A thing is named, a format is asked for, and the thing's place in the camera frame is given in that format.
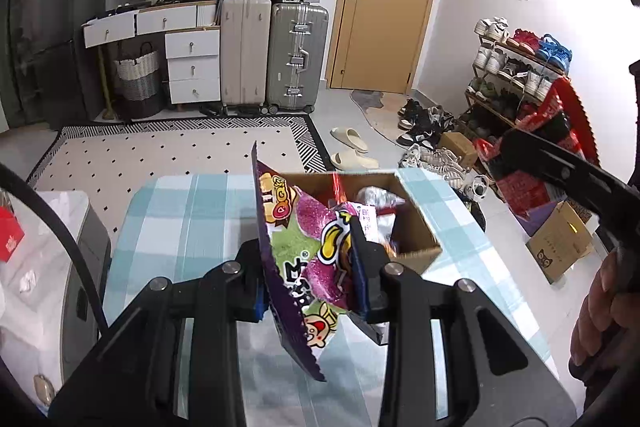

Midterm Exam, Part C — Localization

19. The silver purple snack packet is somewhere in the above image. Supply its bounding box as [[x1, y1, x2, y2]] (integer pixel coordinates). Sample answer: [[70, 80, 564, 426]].
[[355, 187, 408, 212]]

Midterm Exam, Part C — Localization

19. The owl print cardboard box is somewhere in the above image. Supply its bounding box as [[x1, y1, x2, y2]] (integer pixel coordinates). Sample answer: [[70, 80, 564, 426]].
[[526, 201, 596, 284]]

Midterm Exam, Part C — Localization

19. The purple box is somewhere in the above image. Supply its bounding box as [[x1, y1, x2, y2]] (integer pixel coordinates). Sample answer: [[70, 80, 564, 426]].
[[517, 199, 568, 238]]

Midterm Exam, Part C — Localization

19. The wooden door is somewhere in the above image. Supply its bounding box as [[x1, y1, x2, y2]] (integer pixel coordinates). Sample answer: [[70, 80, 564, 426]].
[[327, 0, 447, 94]]

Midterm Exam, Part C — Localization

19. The small round tan object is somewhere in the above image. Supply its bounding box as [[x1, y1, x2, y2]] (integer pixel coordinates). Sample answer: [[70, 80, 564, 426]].
[[32, 374, 56, 405]]

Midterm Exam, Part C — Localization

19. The beige suitcase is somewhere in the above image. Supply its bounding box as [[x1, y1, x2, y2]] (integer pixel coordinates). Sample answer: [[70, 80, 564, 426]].
[[220, 0, 273, 108]]

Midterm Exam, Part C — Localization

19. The grey refrigerator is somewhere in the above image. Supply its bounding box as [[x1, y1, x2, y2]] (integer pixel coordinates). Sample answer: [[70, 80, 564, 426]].
[[7, 0, 111, 130]]

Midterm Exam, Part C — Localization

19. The black cable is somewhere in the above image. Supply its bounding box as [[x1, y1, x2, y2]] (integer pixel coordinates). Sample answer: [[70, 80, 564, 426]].
[[0, 162, 110, 335]]

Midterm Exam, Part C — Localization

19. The red gift bag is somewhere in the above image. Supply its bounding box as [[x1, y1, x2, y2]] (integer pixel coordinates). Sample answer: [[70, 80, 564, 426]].
[[0, 206, 25, 263]]

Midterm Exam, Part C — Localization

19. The white drawer desk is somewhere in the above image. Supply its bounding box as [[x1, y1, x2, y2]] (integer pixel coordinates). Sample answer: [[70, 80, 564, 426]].
[[82, 0, 222, 108]]

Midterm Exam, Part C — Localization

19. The black white patterned rug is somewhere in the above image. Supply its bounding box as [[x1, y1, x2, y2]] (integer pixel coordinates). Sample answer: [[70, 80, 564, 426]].
[[27, 114, 333, 202]]

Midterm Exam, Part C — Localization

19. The silver suitcase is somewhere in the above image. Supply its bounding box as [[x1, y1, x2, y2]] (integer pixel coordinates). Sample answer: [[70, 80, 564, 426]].
[[265, 3, 331, 114]]

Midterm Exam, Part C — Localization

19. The beige slipper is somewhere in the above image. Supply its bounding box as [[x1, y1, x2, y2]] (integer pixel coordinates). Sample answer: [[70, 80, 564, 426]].
[[330, 151, 381, 171], [330, 128, 370, 154]]

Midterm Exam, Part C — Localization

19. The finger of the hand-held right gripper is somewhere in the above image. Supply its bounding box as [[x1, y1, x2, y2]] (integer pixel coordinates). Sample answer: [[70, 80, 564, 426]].
[[500, 127, 607, 208]]

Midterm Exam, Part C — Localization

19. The person's right hand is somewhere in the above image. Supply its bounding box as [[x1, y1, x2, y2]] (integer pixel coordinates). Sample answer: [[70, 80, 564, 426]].
[[569, 249, 640, 375]]

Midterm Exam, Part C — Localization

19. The red triangular snack packet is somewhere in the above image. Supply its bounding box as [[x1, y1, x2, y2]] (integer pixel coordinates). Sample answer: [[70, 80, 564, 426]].
[[475, 76, 601, 172]]

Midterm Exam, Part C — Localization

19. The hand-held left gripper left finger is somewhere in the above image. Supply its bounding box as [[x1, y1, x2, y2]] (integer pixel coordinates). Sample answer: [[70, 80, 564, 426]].
[[47, 237, 273, 427]]

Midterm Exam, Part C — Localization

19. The red orange snack packet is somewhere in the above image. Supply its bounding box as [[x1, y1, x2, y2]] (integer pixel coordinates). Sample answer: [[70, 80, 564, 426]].
[[330, 172, 353, 210]]

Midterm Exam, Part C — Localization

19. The woven laundry basket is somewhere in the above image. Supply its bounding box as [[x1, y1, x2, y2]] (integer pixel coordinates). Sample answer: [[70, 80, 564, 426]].
[[111, 42, 163, 118]]

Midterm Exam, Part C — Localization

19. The purple cartoon snack packet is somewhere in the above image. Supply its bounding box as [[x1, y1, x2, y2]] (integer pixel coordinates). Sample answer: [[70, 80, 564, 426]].
[[250, 141, 396, 382]]

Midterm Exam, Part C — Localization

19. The red patterned bag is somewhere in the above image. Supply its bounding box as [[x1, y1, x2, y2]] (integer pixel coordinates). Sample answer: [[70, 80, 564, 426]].
[[492, 167, 558, 219]]

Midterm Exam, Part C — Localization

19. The brown cardboard box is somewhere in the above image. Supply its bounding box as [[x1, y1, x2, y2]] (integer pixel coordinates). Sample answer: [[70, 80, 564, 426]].
[[280, 171, 443, 278]]

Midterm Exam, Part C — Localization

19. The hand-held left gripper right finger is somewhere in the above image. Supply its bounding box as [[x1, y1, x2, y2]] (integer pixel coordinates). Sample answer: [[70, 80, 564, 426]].
[[347, 217, 581, 427]]

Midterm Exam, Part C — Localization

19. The small cardboard box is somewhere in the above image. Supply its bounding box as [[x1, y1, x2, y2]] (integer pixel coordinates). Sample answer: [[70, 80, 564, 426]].
[[439, 132, 478, 168]]

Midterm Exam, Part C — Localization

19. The white tissue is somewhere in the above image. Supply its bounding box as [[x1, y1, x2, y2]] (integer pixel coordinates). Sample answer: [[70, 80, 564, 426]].
[[15, 269, 39, 296]]

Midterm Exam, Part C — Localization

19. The wooden shoe rack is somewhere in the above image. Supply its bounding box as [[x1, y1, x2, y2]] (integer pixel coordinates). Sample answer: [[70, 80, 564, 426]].
[[465, 19, 573, 142]]

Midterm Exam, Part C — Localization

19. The pile of sneakers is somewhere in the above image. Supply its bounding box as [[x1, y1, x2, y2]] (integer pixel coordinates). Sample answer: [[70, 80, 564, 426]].
[[396, 97, 493, 202]]

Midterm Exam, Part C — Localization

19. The irregular grey door mat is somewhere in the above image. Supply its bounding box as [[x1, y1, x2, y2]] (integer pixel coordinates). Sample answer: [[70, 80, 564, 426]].
[[350, 88, 416, 142]]

